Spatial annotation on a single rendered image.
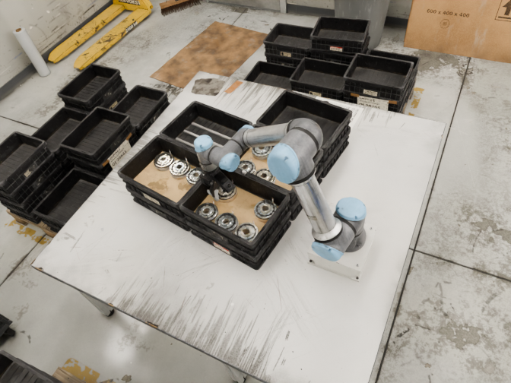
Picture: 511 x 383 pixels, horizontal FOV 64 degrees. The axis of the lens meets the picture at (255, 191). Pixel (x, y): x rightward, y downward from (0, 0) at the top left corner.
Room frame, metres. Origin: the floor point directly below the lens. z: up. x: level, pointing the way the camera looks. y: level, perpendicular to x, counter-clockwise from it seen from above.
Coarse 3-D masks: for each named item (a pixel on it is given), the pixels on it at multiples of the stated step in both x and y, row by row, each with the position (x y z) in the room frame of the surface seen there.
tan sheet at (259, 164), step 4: (272, 148) 1.45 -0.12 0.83; (248, 152) 1.45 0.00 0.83; (244, 156) 1.43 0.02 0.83; (248, 156) 1.42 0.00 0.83; (240, 160) 1.40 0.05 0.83; (252, 160) 1.39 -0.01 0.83; (256, 160) 1.38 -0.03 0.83; (260, 160) 1.38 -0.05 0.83; (264, 160) 1.37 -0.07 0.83; (256, 164) 1.36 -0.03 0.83; (260, 164) 1.35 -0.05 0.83; (264, 164) 1.35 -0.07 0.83; (256, 168) 1.33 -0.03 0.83; (260, 168) 1.33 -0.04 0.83; (276, 180) 1.23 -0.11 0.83; (276, 184) 1.21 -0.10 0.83; (280, 184) 1.21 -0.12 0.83; (284, 184) 1.20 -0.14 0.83; (288, 188) 1.17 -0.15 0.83
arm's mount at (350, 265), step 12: (372, 228) 0.90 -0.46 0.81; (372, 240) 0.84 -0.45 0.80; (312, 252) 0.84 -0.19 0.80; (348, 252) 0.81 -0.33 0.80; (360, 252) 0.80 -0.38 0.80; (312, 264) 0.83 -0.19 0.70; (324, 264) 0.80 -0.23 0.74; (336, 264) 0.77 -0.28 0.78; (348, 264) 0.75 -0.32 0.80; (360, 264) 0.74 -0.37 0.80; (348, 276) 0.74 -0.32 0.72; (360, 276) 0.73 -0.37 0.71
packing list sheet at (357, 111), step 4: (324, 100) 1.89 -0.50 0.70; (328, 100) 1.88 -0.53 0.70; (332, 100) 1.87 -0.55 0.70; (336, 104) 1.83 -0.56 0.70; (340, 104) 1.83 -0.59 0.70; (344, 104) 1.82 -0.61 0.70; (348, 108) 1.78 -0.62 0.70; (352, 108) 1.77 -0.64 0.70; (356, 108) 1.77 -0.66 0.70; (360, 108) 1.76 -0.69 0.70; (356, 112) 1.73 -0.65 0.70; (360, 112) 1.72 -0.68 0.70; (352, 116) 1.71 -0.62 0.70; (356, 116) 1.70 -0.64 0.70; (352, 120) 1.68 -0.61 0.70; (356, 120) 1.67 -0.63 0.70; (352, 124) 1.65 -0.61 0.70
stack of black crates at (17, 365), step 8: (0, 352) 0.74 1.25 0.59; (0, 360) 0.72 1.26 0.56; (8, 360) 0.73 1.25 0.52; (16, 360) 0.69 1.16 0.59; (0, 368) 0.69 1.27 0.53; (8, 368) 0.70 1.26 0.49; (16, 368) 0.70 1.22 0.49; (24, 368) 0.65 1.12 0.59; (32, 368) 0.65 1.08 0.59; (0, 376) 0.67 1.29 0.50; (8, 376) 0.67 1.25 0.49; (16, 376) 0.66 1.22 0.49; (24, 376) 0.65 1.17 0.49; (32, 376) 0.65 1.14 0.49; (40, 376) 0.60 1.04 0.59; (48, 376) 0.64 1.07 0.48
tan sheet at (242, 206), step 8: (240, 192) 1.20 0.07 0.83; (248, 192) 1.19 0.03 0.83; (208, 200) 1.19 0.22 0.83; (240, 200) 1.16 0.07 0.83; (248, 200) 1.15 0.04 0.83; (256, 200) 1.14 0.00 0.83; (224, 208) 1.13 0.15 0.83; (232, 208) 1.12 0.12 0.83; (240, 208) 1.11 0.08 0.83; (248, 208) 1.10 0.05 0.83; (240, 216) 1.07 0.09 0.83; (248, 216) 1.06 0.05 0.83; (256, 224) 1.01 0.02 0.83; (264, 224) 1.00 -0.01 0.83
